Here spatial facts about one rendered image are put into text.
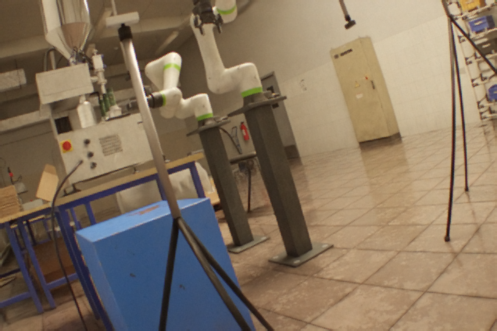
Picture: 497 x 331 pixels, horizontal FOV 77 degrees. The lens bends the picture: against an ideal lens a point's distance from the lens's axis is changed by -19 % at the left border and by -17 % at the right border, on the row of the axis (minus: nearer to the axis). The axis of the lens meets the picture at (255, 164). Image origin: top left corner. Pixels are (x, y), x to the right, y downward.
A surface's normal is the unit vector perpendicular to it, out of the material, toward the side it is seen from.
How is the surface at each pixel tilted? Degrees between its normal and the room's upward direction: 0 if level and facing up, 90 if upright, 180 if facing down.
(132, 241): 90
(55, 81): 90
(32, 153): 90
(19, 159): 90
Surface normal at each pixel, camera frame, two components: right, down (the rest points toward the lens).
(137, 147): 0.56, -0.11
